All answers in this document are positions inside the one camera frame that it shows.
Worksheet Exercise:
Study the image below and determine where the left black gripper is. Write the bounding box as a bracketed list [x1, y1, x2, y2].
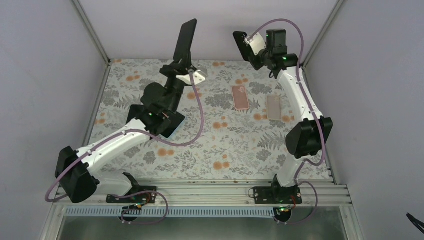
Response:
[160, 50, 193, 115]

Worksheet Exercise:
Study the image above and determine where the pink phone case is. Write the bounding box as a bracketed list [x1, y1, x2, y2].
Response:
[231, 85, 250, 110]

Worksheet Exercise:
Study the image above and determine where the black phone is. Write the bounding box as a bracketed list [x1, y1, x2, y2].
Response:
[173, 18, 198, 67]

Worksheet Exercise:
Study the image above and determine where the beige phone case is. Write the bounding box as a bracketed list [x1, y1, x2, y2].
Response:
[266, 95, 282, 121]

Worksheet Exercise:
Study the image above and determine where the black phone case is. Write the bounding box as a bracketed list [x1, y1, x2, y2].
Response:
[232, 31, 255, 62]

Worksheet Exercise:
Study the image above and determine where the dark blue phone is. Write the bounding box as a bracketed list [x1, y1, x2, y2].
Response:
[126, 104, 145, 124]

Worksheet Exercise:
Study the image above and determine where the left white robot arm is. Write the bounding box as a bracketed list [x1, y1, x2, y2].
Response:
[45, 61, 208, 204]

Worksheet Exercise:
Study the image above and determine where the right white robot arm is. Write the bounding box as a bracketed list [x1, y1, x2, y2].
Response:
[242, 29, 333, 204]

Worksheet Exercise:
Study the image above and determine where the floral patterned table mat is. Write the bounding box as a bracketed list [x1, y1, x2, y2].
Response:
[101, 60, 297, 180]

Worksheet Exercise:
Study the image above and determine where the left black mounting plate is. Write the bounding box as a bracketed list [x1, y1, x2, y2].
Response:
[105, 186, 157, 205]

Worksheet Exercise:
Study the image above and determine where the black mounting plate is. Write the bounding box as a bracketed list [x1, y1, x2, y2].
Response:
[248, 185, 303, 205]
[105, 186, 157, 205]

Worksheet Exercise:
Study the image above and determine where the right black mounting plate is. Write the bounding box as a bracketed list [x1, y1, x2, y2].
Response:
[248, 185, 303, 205]

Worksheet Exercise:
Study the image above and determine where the black object at corner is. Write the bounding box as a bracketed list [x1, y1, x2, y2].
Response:
[406, 213, 424, 234]

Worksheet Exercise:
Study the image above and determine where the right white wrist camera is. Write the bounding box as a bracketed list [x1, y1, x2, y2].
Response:
[244, 33, 267, 56]

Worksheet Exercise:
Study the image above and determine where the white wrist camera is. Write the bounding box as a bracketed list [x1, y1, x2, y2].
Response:
[176, 68, 208, 86]
[244, 33, 267, 56]

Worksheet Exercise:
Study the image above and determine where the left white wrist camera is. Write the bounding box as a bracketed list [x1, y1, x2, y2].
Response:
[176, 68, 208, 86]

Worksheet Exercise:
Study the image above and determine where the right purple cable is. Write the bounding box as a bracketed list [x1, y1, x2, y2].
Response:
[248, 18, 327, 226]

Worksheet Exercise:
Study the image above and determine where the purple cable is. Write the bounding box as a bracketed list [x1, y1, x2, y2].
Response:
[44, 71, 206, 204]
[248, 18, 327, 226]

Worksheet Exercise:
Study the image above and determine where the aluminium rail base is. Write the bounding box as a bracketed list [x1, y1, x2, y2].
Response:
[54, 178, 353, 218]

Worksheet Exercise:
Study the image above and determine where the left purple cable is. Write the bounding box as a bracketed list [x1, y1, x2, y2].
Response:
[44, 71, 206, 204]

